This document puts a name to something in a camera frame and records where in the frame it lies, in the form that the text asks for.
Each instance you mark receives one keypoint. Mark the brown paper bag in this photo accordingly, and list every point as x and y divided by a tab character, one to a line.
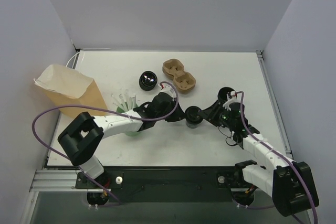
65	86

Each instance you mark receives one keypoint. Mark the green straw holder cup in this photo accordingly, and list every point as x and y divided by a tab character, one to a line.
131	126

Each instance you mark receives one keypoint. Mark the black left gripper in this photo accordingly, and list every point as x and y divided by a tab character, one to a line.
172	113

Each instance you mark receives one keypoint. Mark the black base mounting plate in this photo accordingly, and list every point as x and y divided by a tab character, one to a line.
185	184

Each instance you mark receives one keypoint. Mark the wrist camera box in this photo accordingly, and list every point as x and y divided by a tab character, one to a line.
168	89
231	98

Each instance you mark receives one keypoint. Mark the white wrapped straw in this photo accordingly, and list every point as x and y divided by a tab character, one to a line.
132	101
127	99
123	102
116	102

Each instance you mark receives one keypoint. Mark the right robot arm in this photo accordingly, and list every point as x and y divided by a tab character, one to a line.
288	183

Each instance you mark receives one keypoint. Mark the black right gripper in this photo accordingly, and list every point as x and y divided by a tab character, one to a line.
210	113

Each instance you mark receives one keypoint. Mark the brown pulp cup carriers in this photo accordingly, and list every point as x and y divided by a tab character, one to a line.
174	70

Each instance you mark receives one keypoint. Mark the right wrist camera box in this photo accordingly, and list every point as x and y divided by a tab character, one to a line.
231	98

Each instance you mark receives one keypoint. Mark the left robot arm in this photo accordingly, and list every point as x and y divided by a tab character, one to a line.
82	136

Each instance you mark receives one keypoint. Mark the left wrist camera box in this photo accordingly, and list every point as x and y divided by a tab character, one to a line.
168	89

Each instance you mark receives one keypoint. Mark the black paper coffee cup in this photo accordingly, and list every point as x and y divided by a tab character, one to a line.
192	125

